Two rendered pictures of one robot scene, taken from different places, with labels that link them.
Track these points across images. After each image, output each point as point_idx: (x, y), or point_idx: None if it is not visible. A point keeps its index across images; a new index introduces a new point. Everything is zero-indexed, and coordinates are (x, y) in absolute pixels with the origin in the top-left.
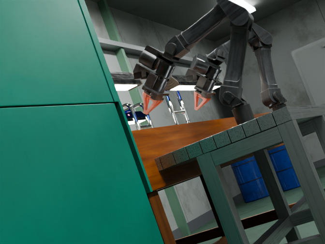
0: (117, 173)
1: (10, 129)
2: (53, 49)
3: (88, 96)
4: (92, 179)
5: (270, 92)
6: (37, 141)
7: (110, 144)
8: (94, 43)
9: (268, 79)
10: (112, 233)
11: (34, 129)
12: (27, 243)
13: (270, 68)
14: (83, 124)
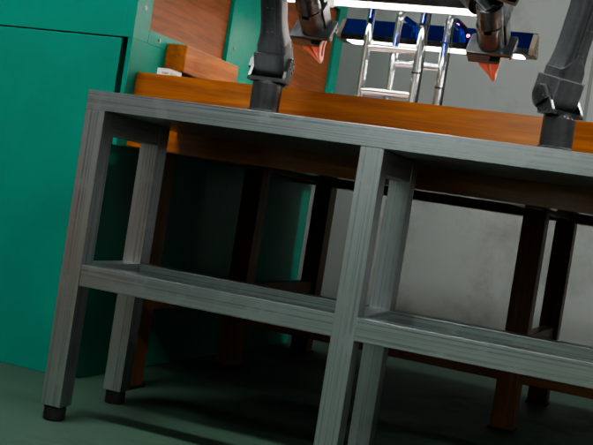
0: (76, 109)
1: None
2: None
3: (86, 25)
4: (41, 104)
5: (537, 81)
6: (3, 56)
7: (86, 79)
8: None
9: (555, 51)
10: (35, 156)
11: (6, 46)
12: None
13: (572, 26)
14: (62, 52)
